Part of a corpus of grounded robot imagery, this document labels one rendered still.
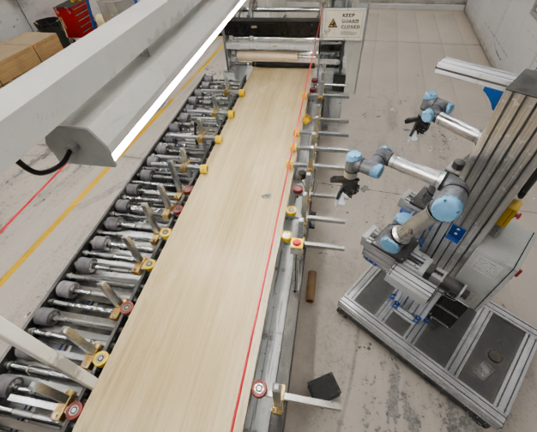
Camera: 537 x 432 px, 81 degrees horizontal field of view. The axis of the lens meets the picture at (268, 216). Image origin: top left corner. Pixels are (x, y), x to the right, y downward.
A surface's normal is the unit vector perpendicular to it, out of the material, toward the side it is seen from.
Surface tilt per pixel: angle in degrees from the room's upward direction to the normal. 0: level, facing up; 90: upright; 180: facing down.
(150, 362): 0
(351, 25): 90
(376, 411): 0
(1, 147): 90
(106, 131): 61
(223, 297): 0
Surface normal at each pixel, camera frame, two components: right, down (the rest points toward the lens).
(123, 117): 0.83, -0.24
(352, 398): -0.04, -0.67
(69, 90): 0.98, 0.10
